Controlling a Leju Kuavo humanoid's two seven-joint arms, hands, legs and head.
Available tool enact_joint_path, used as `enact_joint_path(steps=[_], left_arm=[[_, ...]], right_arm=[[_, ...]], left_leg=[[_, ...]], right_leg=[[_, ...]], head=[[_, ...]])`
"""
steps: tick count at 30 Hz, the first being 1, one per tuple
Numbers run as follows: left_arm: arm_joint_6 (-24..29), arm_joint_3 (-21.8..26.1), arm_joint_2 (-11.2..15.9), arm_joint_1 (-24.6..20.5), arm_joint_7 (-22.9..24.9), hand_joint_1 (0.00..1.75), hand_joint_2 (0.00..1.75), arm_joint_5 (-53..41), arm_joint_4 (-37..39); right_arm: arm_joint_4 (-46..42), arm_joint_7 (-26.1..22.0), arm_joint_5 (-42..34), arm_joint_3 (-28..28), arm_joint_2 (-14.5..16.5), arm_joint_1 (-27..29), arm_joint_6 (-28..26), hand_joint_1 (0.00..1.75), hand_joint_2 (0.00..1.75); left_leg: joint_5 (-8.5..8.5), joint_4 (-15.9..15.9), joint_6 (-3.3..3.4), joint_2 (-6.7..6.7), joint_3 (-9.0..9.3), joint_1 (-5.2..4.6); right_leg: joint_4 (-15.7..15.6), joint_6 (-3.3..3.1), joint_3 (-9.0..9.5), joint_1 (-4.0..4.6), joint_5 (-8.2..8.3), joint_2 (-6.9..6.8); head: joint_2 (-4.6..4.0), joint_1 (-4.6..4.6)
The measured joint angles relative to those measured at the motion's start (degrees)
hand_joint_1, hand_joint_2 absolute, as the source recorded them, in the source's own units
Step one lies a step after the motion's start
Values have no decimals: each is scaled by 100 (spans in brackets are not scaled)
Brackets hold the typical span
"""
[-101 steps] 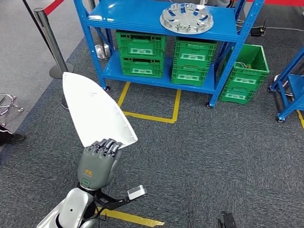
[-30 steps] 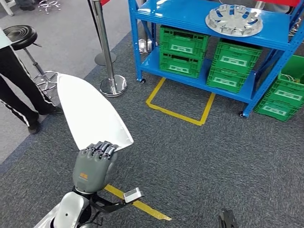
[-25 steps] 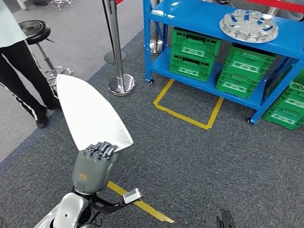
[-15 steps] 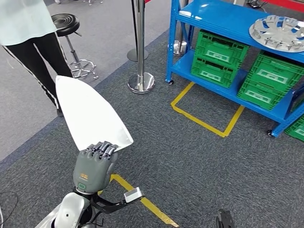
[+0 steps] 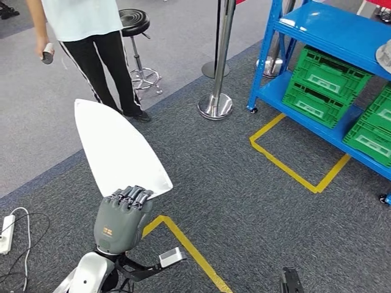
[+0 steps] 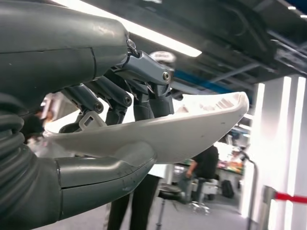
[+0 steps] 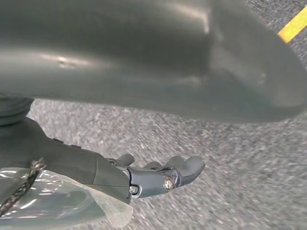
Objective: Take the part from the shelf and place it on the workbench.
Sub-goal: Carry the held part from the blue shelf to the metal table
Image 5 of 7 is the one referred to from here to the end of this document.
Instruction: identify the green plastic crate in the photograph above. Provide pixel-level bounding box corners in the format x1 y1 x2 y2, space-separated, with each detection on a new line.
282 79 350 129
343 119 391 168
291 45 374 107
360 82 391 134

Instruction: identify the red barrier belt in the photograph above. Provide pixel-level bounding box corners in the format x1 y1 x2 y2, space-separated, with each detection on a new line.
365 0 391 10

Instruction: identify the yellow floor tape outline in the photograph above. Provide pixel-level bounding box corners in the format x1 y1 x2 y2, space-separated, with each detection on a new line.
142 215 233 293

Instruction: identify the black round stool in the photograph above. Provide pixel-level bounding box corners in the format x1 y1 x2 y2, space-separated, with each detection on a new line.
118 9 163 98

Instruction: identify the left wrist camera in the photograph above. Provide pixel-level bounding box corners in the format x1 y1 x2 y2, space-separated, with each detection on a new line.
114 247 188 283

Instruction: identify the white plastic part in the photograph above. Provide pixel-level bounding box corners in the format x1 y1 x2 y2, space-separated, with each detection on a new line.
74 99 174 200

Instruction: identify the blue metal shelf rack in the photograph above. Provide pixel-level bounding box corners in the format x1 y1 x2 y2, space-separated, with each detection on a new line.
247 0 391 207

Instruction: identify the chrome stanchion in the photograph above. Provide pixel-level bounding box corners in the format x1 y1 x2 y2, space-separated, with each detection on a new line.
257 0 297 79
198 0 236 121

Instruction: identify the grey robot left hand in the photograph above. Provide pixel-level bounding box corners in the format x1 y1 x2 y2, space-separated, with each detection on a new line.
94 185 155 256

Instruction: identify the black floor cable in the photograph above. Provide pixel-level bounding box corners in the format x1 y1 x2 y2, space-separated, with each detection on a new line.
0 212 51 284

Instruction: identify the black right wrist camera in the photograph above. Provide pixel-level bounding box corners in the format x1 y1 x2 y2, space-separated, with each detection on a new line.
279 267 304 293

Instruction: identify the white power strip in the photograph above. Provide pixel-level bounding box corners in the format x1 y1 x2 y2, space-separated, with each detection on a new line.
0 214 16 256

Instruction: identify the black base stanchion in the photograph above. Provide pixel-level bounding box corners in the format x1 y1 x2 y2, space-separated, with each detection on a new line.
202 0 230 79

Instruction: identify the person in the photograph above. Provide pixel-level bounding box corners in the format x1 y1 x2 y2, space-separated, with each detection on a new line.
26 0 152 123

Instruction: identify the person's hand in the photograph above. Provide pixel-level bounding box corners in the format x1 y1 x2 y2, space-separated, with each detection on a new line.
35 37 56 62

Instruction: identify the white power cable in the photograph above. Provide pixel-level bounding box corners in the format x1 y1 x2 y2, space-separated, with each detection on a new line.
11 207 32 292

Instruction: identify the grey wheel hubcap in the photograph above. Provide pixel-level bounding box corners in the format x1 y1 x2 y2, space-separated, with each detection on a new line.
375 40 391 75

